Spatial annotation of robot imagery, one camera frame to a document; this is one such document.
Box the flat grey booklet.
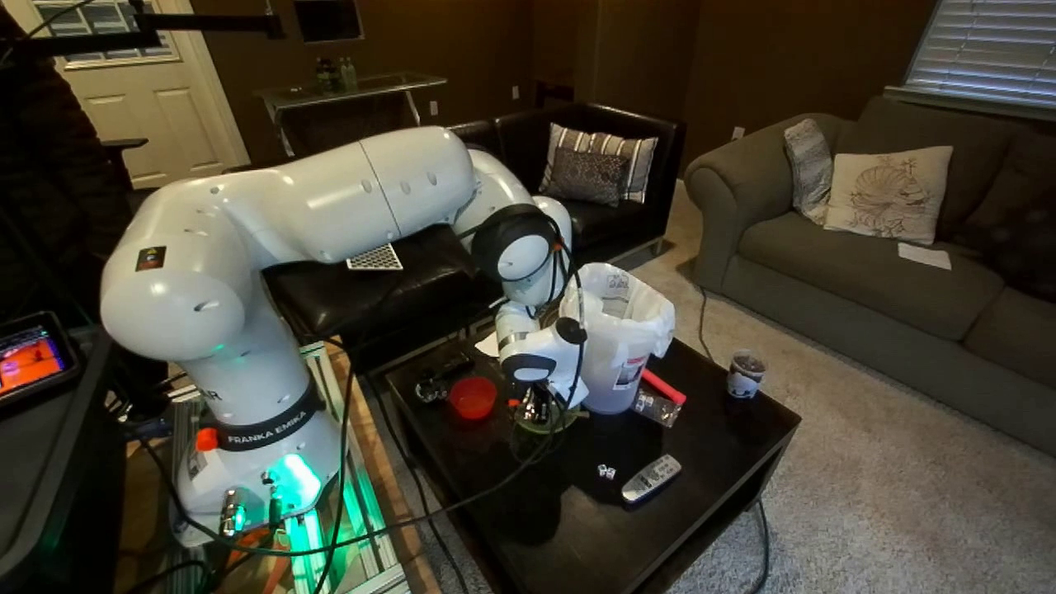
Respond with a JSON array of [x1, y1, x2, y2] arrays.
[[343, 240, 409, 276]]

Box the window blinds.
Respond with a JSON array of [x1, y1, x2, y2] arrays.
[[900, 0, 1056, 114]]

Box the white paper sheet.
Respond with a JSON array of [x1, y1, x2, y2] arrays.
[[893, 240, 957, 273]]

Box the robot mounting cart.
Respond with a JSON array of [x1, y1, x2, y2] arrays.
[[113, 338, 443, 594]]

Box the small metal can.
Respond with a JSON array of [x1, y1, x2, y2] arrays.
[[723, 353, 770, 407]]

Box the small black device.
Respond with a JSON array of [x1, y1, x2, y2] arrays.
[[411, 374, 456, 407]]

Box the grey green sofa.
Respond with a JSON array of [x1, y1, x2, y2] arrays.
[[684, 94, 1056, 460]]

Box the grey remote control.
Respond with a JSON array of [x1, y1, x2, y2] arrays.
[[616, 451, 686, 507]]

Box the dark plaid pillow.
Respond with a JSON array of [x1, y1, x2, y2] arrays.
[[957, 128, 1056, 304]]

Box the grey patterned cushion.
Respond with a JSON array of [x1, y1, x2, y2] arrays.
[[539, 121, 662, 210]]

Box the glass bottles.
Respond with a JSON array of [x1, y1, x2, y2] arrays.
[[310, 54, 363, 94]]

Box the black floor cable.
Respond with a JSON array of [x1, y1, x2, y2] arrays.
[[746, 494, 777, 594]]

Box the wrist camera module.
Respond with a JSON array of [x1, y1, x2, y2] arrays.
[[553, 313, 595, 347]]

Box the beige patterned pillow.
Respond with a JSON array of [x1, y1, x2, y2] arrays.
[[823, 143, 957, 247]]

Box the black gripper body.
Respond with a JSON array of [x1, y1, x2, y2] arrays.
[[508, 381, 574, 423]]

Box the striped pillow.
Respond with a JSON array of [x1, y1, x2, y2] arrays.
[[783, 115, 836, 226]]

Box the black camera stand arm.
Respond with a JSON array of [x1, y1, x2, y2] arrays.
[[0, 4, 285, 61]]

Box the black coffee table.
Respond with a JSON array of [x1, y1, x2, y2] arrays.
[[373, 323, 805, 594]]

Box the white panel door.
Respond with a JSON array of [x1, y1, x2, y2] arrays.
[[3, 0, 251, 191]]

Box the red round object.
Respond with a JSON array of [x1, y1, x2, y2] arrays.
[[444, 374, 502, 427]]

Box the black leather ottoman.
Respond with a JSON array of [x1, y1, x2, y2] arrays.
[[260, 221, 510, 356]]

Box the black leather armchair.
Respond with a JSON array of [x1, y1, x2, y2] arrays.
[[456, 100, 686, 266]]

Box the glass console table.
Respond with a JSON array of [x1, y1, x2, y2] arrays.
[[260, 71, 452, 158]]

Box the silver spoon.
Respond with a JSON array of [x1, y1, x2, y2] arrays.
[[514, 393, 574, 437]]

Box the tablet screen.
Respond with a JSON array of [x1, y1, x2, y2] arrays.
[[0, 312, 82, 416]]

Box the white bin with plastic bag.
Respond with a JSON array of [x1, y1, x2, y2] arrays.
[[562, 262, 680, 420]]

